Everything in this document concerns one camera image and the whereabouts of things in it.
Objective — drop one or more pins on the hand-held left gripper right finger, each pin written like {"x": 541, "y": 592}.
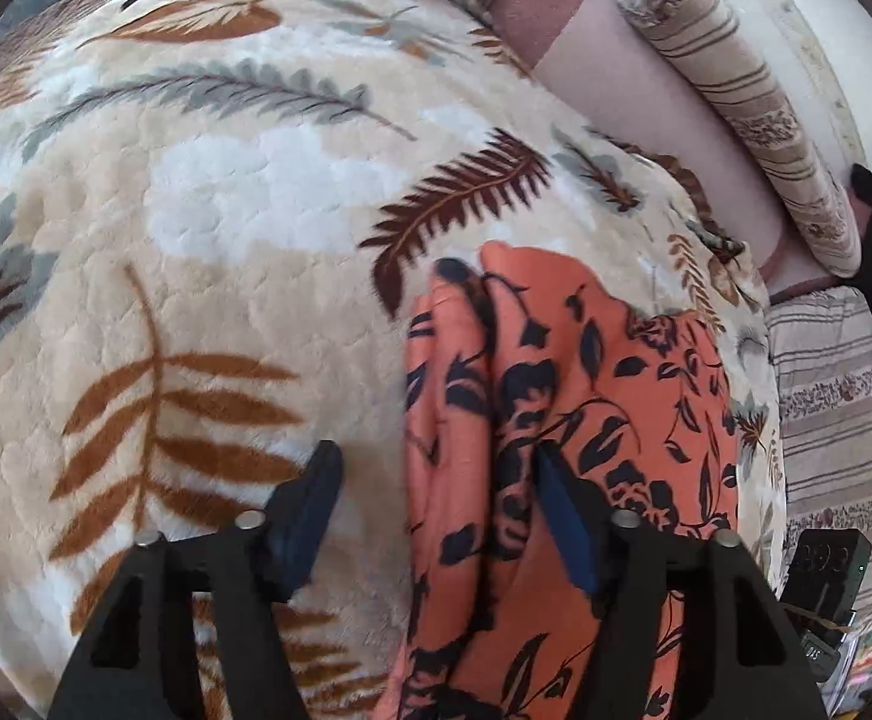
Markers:
{"x": 567, "y": 525}

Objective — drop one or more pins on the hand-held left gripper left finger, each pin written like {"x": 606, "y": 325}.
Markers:
{"x": 301, "y": 532}

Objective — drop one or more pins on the orange floral garment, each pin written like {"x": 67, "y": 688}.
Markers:
{"x": 556, "y": 390}

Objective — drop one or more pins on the striped beige cloth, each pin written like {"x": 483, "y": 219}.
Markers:
{"x": 833, "y": 405}

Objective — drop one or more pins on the leaf print fleece blanket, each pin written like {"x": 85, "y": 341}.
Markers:
{"x": 218, "y": 202}

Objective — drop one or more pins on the pink bed sheet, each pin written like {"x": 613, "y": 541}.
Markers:
{"x": 631, "y": 90}

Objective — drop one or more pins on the striped beige bolster pillow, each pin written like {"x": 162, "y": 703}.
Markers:
{"x": 728, "y": 75}

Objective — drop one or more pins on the white bed headboard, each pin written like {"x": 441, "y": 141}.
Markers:
{"x": 803, "y": 22}

